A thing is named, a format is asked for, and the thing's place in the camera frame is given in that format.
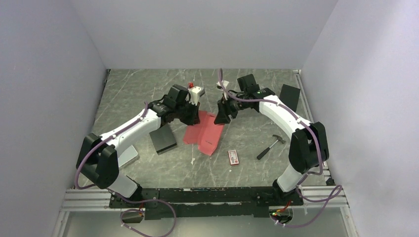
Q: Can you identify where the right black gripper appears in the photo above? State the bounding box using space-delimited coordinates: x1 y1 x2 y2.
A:
213 92 248 125

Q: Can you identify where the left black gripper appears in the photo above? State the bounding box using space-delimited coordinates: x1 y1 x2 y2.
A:
175 98 201 126

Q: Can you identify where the red cardboard paper box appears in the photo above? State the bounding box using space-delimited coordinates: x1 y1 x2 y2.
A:
183 111 224 156

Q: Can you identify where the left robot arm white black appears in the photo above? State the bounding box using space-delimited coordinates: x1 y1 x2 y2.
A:
74 84 205 207

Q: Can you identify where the black box near left arm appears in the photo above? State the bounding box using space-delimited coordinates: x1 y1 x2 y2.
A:
149 124 177 155

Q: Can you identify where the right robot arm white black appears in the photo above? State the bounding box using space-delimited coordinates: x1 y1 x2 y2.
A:
214 70 329 205

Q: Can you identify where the small red white box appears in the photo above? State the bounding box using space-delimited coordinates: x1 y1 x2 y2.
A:
228 150 240 165

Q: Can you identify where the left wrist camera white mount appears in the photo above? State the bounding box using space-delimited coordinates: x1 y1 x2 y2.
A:
187 82 205 106

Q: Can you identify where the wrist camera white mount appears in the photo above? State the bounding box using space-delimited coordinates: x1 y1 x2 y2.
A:
216 80 229 100
187 82 205 106

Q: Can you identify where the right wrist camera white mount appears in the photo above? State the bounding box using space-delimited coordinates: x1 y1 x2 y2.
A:
216 80 229 100

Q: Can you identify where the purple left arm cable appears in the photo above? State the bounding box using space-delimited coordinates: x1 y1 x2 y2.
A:
74 100 177 237

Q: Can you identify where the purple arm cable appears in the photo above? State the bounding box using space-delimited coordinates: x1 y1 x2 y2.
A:
74 100 177 237
218 68 343 229

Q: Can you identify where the hammer with black handle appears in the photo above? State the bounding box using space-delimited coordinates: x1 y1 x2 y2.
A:
256 134 285 160

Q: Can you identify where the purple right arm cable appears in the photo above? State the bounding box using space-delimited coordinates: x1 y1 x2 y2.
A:
218 68 343 229

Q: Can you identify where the black box near right wall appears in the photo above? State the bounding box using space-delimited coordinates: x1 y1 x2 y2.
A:
279 84 300 112

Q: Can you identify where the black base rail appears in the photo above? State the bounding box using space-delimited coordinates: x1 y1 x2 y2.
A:
109 186 303 220

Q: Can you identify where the aluminium frame rail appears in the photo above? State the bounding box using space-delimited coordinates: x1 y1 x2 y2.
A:
61 189 111 212

